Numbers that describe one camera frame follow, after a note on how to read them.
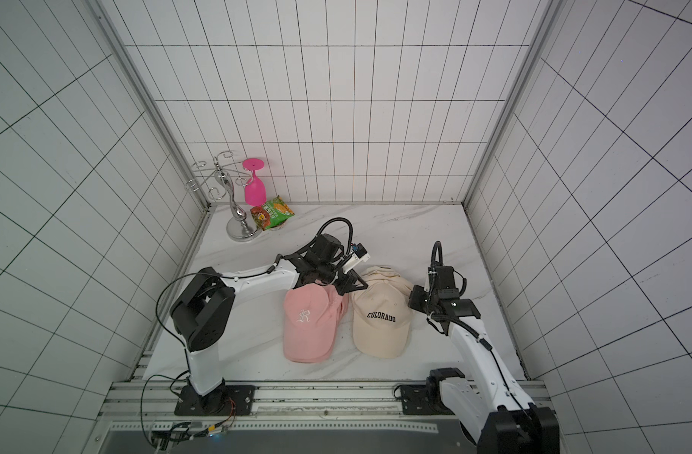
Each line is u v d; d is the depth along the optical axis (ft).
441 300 2.04
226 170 3.03
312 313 2.60
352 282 2.48
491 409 1.33
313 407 2.38
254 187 3.32
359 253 2.52
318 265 2.33
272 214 3.49
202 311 1.59
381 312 2.60
